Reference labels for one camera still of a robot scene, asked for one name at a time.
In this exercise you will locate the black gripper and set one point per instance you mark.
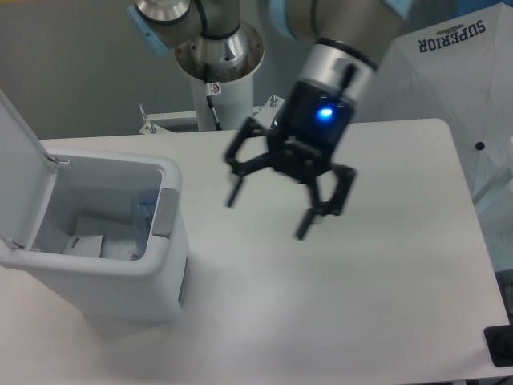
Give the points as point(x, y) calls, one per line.
point(308, 136)

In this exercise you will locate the crushed clear plastic bottle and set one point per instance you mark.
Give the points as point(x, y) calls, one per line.
point(143, 207)

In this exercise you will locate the white plastic packaging bag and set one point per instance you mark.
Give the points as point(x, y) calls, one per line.
point(102, 239)

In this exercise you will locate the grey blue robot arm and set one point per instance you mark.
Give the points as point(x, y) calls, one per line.
point(349, 40)

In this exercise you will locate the white trash can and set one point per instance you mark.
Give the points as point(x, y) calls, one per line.
point(102, 185)

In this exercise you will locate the white trash can lid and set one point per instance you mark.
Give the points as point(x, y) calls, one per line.
point(28, 176)

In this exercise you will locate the black device at table edge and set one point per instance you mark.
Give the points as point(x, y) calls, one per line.
point(499, 343)

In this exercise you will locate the white metal base frame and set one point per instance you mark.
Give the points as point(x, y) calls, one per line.
point(186, 121)

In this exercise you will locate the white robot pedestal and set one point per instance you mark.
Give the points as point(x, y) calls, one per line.
point(232, 101)

